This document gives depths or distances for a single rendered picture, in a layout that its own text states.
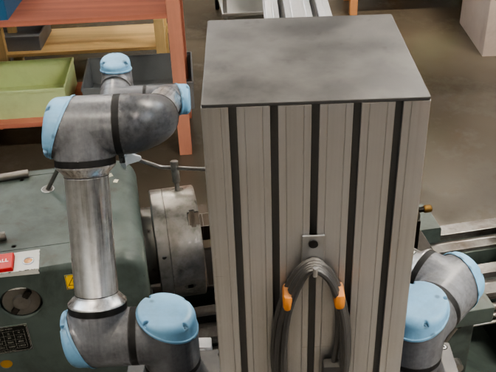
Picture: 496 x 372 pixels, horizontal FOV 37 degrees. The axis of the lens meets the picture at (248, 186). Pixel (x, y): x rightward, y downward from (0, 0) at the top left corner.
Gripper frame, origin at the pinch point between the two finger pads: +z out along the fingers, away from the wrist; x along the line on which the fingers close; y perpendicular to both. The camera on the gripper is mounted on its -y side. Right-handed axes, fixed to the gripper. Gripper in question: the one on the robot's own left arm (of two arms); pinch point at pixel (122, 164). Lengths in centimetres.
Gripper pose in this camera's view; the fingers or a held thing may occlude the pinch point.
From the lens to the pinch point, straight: 211.6
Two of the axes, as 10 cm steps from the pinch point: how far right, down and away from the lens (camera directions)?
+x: -1.9, -6.9, 7.0
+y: 9.8, -1.3, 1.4
